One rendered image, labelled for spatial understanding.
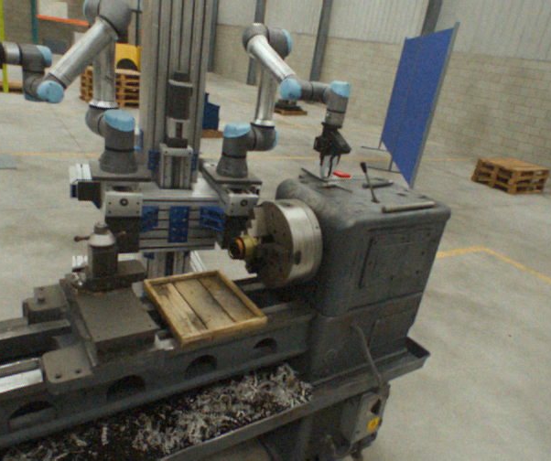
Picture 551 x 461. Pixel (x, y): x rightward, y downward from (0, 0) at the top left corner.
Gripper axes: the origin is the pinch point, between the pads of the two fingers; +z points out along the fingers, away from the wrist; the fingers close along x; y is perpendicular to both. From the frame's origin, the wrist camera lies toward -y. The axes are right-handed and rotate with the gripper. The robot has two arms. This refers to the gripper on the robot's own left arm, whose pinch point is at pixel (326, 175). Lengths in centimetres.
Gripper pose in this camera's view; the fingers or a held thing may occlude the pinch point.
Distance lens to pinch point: 179.9
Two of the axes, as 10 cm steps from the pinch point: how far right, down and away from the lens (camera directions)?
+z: -1.6, 9.1, 3.8
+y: -5.5, -4.0, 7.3
